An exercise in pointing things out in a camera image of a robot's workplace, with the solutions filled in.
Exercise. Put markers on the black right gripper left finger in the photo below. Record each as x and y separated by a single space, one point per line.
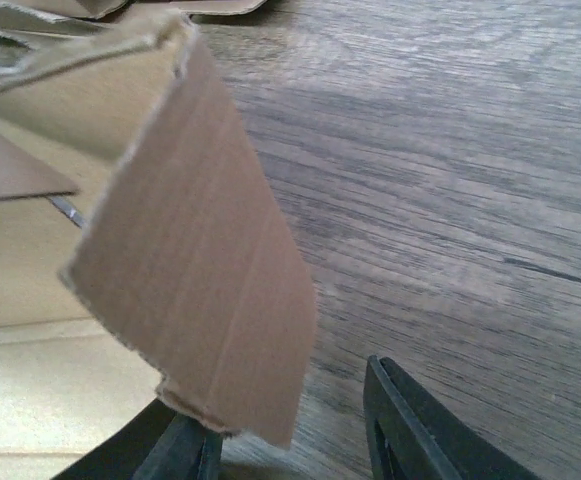
157 444

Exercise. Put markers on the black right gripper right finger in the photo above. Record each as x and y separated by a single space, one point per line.
412 436

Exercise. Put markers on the brown cardboard box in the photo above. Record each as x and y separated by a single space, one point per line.
130 193

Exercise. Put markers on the stack of flat cardboard blanks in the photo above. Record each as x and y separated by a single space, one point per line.
35 24

